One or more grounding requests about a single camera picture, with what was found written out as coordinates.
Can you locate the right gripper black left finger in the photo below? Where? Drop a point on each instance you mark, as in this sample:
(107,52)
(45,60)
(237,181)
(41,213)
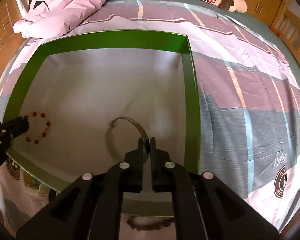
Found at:
(91,206)

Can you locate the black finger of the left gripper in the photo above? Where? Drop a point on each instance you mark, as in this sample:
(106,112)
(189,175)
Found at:
(10,130)

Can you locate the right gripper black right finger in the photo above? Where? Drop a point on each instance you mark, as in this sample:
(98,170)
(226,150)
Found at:
(203,206)

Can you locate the dark metal bangle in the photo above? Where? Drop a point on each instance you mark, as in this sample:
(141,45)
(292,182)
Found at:
(121,135)

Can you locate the wooden headboard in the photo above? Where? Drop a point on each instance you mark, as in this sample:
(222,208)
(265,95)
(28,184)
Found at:
(9,40)

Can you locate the green cardboard box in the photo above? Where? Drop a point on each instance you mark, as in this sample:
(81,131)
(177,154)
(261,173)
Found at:
(71,88)

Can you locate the pink folded quilt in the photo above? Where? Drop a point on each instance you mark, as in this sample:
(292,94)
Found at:
(54,18)

